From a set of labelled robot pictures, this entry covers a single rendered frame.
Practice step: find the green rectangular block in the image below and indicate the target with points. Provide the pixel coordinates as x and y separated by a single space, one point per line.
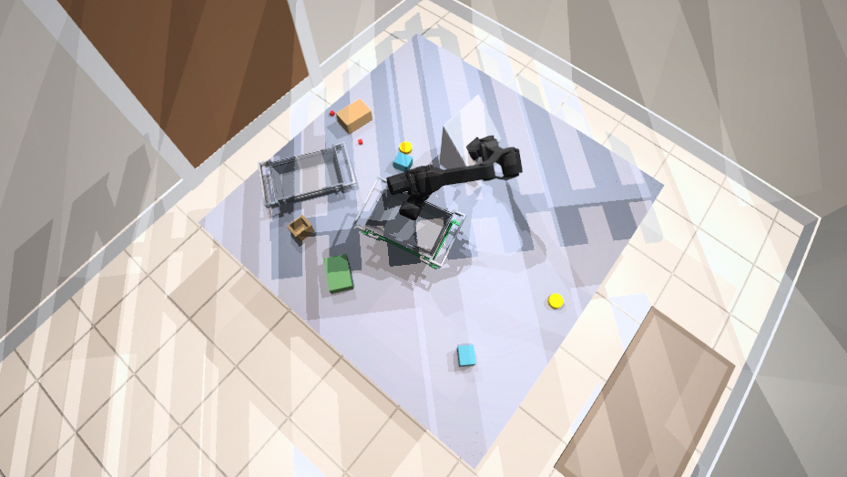
338 274

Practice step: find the teal cube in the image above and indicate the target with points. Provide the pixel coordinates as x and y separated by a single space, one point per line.
466 355
402 162

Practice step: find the tan open-top box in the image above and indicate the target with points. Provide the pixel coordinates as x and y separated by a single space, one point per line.
300 228

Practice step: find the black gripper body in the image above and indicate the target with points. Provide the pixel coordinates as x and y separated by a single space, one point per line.
412 209

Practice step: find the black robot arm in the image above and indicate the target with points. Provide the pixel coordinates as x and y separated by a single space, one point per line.
425 180

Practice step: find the tan cardboard box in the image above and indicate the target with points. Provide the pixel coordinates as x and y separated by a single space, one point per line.
354 116

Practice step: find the green plastic tray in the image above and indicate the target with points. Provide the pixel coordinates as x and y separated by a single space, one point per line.
413 252

